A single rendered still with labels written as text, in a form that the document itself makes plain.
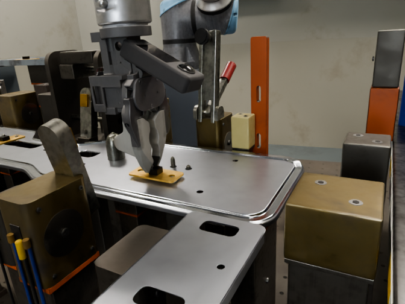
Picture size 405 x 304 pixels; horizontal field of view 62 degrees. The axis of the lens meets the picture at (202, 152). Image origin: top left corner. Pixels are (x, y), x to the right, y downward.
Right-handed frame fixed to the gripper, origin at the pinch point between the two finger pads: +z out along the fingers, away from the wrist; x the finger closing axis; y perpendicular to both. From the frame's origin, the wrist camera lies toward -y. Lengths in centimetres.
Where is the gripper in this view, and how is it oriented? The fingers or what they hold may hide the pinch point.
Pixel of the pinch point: (154, 163)
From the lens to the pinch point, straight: 53.0
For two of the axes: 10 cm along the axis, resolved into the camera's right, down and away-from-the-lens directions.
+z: 0.7, 9.4, 3.2
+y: -8.8, -0.9, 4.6
